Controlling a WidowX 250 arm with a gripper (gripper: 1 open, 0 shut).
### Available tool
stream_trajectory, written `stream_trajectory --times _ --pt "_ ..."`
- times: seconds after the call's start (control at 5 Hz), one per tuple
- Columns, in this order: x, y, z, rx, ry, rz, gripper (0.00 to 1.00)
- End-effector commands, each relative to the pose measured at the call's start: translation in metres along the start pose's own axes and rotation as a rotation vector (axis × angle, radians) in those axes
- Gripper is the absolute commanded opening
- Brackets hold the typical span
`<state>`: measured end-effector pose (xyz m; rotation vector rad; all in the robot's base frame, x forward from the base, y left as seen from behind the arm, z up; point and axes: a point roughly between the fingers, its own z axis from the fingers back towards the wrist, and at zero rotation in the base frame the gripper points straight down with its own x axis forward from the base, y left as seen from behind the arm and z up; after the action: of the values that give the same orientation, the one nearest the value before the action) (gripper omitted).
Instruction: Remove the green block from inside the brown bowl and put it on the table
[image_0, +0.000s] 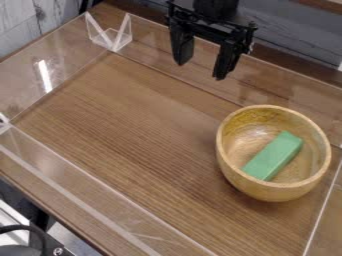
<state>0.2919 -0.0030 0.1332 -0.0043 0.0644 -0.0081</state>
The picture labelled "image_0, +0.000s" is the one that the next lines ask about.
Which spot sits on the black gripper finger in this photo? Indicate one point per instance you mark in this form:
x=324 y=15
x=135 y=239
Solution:
x=227 y=59
x=182 y=43

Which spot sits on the black metal table frame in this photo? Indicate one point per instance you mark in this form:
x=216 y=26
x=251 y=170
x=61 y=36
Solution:
x=24 y=227

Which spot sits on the green rectangular block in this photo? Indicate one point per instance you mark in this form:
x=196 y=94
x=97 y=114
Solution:
x=274 y=156

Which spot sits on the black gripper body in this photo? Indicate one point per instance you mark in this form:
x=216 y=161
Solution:
x=212 y=20

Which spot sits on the clear acrylic corner bracket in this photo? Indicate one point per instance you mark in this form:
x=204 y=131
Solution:
x=112 y=39

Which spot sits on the brown wooden bowl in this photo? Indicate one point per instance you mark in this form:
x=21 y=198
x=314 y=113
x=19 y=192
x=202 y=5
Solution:
x=243 y=134

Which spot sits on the clear acrylic tray wall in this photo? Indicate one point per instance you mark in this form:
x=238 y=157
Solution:
x=97 y=212

